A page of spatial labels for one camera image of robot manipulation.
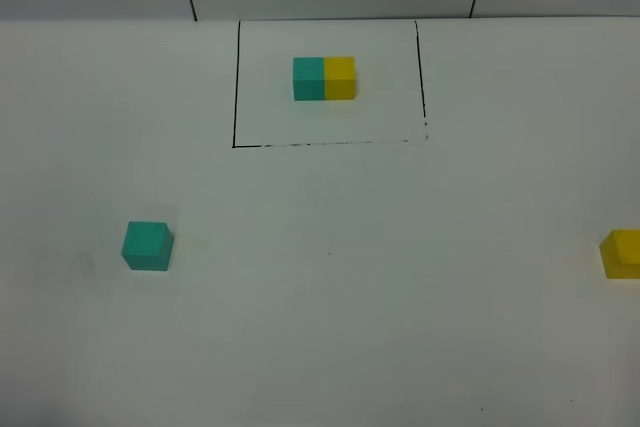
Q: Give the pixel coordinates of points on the teal template block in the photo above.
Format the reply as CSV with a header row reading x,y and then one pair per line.
x,y
308,78

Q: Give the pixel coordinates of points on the yellow template block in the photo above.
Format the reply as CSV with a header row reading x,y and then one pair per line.
x,y
339,78

